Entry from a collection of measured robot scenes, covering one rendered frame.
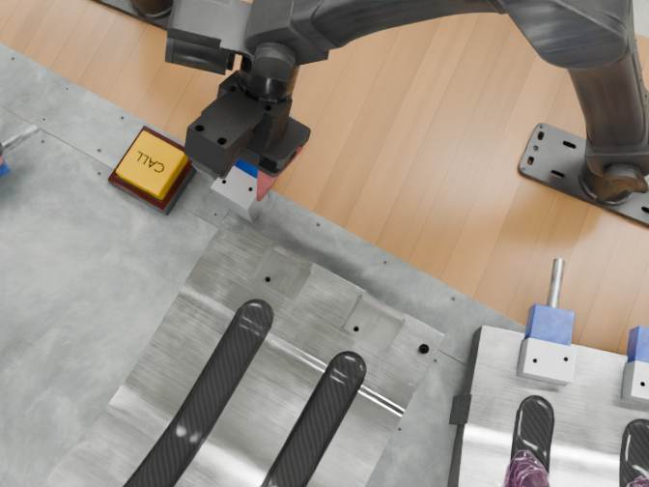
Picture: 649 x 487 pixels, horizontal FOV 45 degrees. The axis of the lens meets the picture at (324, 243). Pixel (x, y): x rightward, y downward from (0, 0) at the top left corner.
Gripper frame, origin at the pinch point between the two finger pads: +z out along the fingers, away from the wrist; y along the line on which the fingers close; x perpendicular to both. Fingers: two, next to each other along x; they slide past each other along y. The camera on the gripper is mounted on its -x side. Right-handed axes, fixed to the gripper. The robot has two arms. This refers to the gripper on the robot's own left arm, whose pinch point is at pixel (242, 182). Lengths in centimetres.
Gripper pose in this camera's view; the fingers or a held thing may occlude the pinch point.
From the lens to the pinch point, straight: 89.4
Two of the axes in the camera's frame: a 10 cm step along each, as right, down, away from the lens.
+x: 4.6, -6.0, 6.6
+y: 8.5, 5.0, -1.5
